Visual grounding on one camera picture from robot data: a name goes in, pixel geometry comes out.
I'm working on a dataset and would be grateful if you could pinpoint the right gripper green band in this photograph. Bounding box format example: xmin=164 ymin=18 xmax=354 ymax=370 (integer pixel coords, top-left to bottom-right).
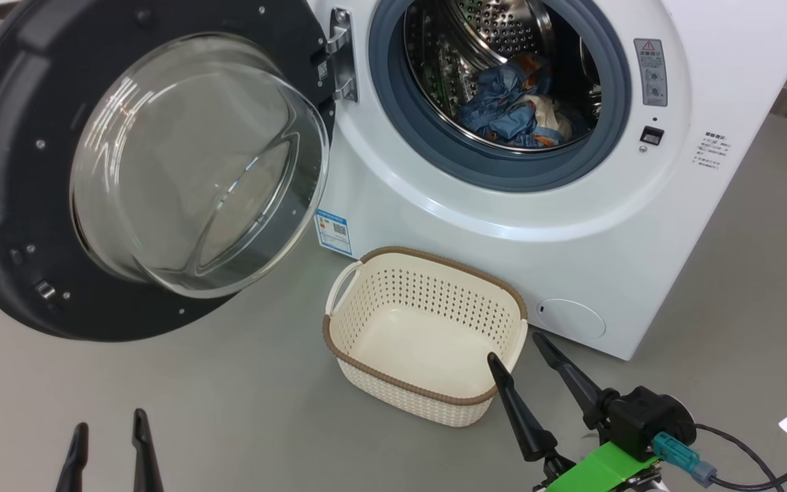
xmin=487 ymin=332 xmax=664 ymax=492

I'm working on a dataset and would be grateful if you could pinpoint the cream white garment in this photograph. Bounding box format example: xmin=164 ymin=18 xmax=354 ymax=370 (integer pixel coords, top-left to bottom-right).
xmin=520 ymin=94 xmax=572 ymax=141

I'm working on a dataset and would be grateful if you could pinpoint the cream perforated laundry basket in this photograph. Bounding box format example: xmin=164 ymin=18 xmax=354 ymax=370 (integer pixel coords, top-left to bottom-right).
xmin=323 ymin=246 xmax=529 ymax=428

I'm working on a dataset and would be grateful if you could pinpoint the blue cartoon print garment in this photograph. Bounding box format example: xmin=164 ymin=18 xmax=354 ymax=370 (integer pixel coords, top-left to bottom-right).
xmin=460 ymin=55 xmax=575 ymax=148

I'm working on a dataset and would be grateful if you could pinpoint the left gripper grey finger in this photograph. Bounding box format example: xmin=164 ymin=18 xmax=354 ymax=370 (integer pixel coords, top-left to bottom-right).
xmin=55 ymin=422 xmax=89 ymax=492
xmin=133 ymin=409 xmax=164 ymax=492

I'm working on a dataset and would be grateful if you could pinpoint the glass washing machine door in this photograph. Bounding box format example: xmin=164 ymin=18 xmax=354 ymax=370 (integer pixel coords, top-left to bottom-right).
xmin=0 ymin=0 xmax=336 ymax=342

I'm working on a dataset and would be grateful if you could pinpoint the white front-load washing machine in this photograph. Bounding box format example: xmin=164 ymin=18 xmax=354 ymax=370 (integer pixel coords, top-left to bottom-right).
xmin=308 ymin=0 xmax=787 ymax=361

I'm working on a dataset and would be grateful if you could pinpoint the teal cable connector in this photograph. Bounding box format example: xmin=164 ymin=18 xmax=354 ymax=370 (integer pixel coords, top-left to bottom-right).
xmin=653 ymin=432 xmax=717 ymax=487

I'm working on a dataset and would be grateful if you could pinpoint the thin black camera cable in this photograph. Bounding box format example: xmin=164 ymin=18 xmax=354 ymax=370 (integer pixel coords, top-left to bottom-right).
xmin=694 ymin=424 xmax=787 ymax=492

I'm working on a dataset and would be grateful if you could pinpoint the blue energy label sticker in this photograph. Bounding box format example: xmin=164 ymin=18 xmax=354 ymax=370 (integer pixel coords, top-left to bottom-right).
xmin=315 ymin=209 xmax=353 ymax=257

